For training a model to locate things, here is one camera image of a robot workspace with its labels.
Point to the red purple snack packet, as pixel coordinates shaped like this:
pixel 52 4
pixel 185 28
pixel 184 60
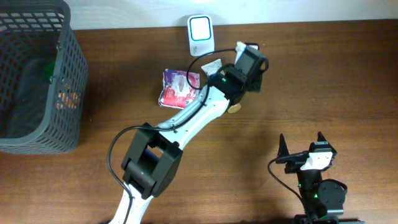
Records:
pixel 176 92

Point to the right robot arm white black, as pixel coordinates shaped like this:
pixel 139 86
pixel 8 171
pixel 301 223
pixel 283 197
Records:
pixel 322 199

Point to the grey plastic basket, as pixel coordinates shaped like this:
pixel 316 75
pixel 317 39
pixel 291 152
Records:
pixel 44 76

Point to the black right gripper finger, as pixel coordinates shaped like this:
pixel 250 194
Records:
pixel 320 137
pixel 282 151

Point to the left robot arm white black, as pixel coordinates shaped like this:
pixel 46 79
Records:
pixel 151 162

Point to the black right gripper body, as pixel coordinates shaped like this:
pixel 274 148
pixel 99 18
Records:
pixel 293 166

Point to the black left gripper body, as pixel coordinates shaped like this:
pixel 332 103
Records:
pixel 255 74

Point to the white barcode scanner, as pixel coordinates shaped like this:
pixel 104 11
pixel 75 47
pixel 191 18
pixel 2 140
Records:
pixel 200 34

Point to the white floral tube gold cap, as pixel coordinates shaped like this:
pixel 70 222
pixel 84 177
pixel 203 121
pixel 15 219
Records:
pixel 210 69

